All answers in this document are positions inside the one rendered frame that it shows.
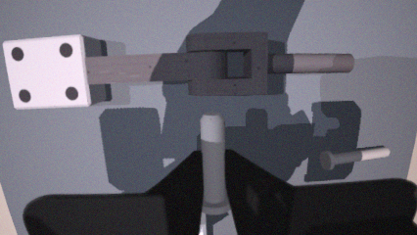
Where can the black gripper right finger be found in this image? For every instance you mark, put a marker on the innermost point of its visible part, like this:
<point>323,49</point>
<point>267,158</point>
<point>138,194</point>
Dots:
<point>263,204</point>

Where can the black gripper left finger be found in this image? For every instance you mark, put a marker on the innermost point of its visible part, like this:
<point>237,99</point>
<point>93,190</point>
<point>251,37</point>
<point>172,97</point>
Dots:
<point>125,214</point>

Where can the grey flat bar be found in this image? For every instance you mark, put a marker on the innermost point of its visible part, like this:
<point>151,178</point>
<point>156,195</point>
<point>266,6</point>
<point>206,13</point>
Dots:
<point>156,67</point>

